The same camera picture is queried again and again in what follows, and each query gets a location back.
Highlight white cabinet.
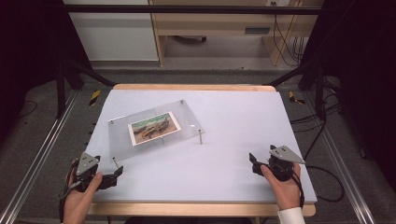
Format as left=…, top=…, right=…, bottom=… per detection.
left=63, top=0, right=160, bottom=63

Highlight right hand-held gripper cable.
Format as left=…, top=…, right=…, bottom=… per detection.
left=288, top=118, right=346, bottom=209

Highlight grey desk label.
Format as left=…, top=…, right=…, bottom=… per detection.
left=244, top=26, right=272, bottom=35

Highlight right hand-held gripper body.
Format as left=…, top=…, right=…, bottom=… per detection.
left=266, top=145, right=306, bottom=183

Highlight left hand-held gripper cable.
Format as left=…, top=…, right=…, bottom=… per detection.
left=57, top=160, right=80, bottom=224

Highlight white table mat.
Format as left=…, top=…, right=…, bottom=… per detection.
left=84, top=89, right=318, bottom=204

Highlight black metal stand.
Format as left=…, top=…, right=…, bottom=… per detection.
left=266, top=60, right=329, bottom=121
left=55, top=59, right=117, bottom=119

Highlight yellow clamp left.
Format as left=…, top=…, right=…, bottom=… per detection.
left=89, top=90, right=102, bottom=107

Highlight wooden desk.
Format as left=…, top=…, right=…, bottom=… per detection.
left=148, top=0, right=325, bottom=67

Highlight yellow clamp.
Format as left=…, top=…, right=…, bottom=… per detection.
left=288, top=91, right=306, bottom=105
left=89, top=90, right=102, bottom=107

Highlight yellow clamp right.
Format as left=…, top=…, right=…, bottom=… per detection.
left=288, top=91, right=306, bottom=105

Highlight person's left hand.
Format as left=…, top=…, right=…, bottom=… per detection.
left=63, top=158, right=105, bottom=217

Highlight dark curtain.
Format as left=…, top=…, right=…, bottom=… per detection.
left=0, top=0, right=92, bottom=148
left=299, top=0, right=396, bottom=190

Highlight person's right hand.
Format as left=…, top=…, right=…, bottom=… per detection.
left=260, top=162, right=303, bottom=211

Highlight boat painting print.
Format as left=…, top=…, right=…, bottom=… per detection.
left=127, top=111, right=182, bottom=147

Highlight hand-held gripper cable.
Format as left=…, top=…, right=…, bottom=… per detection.
left=288, top=118, right=346, bottom=209
left=57, top=160, right=80, bottom=224

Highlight black horizontal bar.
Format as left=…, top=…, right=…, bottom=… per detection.
left=59, top=4, right=325, bottom=16

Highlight clear acrylic photo frame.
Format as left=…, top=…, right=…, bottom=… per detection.
left=107, top=99, right=205, bottom=171

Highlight wooden table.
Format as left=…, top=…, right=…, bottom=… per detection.
left=88, top=83, right=317, bottom=218

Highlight hanging black cables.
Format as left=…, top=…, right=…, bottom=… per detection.
left=271, top=1, right=308, bottom=67

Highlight aluminium floor rail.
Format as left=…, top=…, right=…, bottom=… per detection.
left=303, top=91, right=376, bottom=224
left=0, top=90, right=79, bottom=224

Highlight thin black floor cable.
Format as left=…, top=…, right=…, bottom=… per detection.
left=18, top=100, right=38, bottom=119

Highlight black floor cables bundle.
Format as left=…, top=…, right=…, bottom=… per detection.
left=290, top=78, right=343, bottom=134

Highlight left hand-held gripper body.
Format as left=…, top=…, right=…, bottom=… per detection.
left=73, top=151, right=102, bottom=193

